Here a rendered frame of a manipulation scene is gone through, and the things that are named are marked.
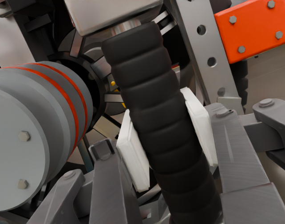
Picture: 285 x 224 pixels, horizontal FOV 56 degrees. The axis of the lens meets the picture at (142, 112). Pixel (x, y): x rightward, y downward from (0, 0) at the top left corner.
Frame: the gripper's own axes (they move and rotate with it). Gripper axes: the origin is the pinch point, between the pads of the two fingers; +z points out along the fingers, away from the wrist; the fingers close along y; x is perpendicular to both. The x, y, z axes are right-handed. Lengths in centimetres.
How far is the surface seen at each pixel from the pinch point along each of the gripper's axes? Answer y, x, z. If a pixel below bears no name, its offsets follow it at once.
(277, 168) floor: 42, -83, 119
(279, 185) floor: 37, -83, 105
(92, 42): -16, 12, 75
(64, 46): -25, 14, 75
